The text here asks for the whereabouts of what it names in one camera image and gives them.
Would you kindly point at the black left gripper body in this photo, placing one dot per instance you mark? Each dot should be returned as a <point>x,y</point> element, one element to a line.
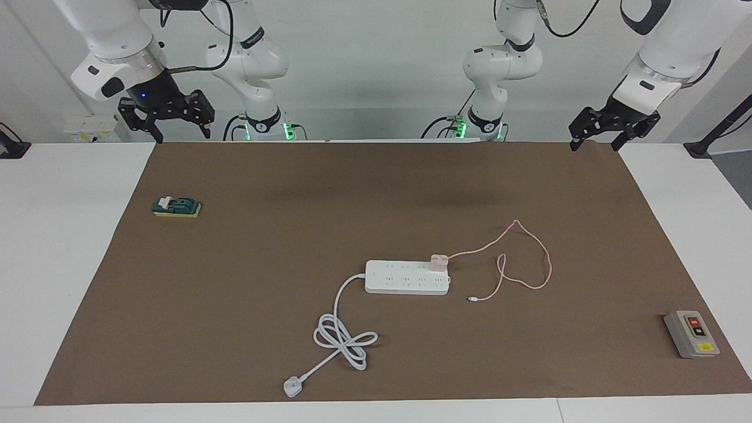
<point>620,114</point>

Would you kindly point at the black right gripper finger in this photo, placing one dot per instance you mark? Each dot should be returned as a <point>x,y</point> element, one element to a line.
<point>138,120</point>
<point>202,114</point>

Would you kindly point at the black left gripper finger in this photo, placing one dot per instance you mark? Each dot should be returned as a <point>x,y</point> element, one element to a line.
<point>637,129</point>
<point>584,123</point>

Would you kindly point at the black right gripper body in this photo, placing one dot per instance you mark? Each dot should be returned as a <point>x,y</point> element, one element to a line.
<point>161,106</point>

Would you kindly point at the pink charger adapter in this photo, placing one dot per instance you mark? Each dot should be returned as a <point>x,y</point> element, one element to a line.
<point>439,262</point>

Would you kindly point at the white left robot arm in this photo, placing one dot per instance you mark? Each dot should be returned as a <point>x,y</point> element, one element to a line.
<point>675,35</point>

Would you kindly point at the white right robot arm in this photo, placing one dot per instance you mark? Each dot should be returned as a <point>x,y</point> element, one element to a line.
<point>111,29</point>

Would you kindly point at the white power strip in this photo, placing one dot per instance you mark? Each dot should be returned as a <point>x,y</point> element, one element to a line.
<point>399,281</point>

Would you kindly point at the black angled stand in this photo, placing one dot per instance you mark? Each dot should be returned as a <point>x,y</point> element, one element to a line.
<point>699,148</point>

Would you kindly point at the brown table mat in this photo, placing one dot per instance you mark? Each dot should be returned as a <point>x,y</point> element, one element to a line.
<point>470,352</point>

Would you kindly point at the white wall socket box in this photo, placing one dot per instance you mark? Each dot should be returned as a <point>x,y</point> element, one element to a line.
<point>91,130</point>

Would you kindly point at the green knife switch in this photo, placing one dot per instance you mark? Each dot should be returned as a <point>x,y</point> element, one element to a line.
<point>176,207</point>

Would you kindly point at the grey push-button switch box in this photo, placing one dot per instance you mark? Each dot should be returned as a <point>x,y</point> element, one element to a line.
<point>692,335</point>

